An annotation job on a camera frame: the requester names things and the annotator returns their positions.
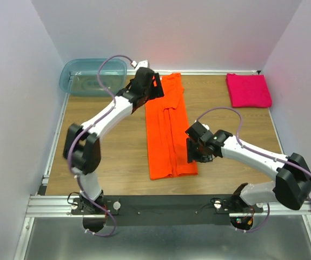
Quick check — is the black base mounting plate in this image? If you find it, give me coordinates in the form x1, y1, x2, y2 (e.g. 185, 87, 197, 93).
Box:
67, 194, 264, 235

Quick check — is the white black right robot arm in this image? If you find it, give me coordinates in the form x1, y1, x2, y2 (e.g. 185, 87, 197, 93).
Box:
186, 121, 311, 212

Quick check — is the orange t shirt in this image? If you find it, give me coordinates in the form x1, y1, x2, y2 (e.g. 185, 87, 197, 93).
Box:
145, 73, 198, 180

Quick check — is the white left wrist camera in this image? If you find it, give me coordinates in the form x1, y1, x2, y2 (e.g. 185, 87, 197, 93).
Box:
130, 60, 149, 70

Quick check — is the teal plastic basin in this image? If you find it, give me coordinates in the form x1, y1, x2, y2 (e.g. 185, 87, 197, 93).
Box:
59, 58, 127, 97

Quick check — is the folded pink t shirt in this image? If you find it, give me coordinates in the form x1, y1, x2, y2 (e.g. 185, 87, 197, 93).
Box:
226, 74, 273, 108

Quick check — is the aluminium frame rail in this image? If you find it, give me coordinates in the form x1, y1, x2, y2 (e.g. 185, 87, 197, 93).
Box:
25, 196, 311, 218

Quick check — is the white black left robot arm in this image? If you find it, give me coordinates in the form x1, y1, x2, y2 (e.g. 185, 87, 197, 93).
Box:
63, 67, 164, 214

